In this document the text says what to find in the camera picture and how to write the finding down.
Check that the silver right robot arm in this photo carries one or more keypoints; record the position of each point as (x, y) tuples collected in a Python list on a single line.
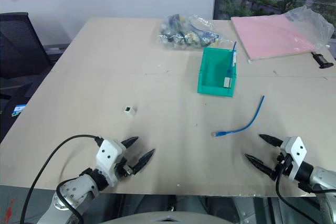
[(321, 179)]

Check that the pink flat folder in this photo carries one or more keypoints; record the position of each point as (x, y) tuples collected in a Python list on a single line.
[(270, 37)]

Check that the green plastic bin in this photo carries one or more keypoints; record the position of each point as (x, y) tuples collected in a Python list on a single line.
[(212, 74)]

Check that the grey rounded robot torso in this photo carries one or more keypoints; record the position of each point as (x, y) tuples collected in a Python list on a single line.
[(170, 218)]

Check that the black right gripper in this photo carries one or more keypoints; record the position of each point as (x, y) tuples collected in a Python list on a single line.
[(283, 166)]

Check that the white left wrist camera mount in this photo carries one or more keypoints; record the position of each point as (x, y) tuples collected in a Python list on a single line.
[(108, 154)]

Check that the black office chair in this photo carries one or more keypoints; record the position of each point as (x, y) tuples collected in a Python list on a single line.
[(18, 48)]

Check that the empty clear plastic bag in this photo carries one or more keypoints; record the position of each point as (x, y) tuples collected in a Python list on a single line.
[(312, 22)]

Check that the small white connector block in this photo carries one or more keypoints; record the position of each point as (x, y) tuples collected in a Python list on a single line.
[(130, 110)]

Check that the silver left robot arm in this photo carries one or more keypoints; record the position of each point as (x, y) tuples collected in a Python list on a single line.
[(76, 191)]

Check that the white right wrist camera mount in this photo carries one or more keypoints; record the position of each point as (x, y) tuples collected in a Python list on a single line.
[(296, 153)]

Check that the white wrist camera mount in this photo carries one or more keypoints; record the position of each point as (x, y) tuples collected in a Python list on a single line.
[(108, 154), (296, 153)]

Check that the blue green card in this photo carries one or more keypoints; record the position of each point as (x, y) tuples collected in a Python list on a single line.
[(19, 110)]

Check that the small black device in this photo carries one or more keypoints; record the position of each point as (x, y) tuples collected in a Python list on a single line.
[(322, 61)]

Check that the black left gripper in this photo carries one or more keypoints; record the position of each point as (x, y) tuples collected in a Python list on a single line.
[(123, 170)]

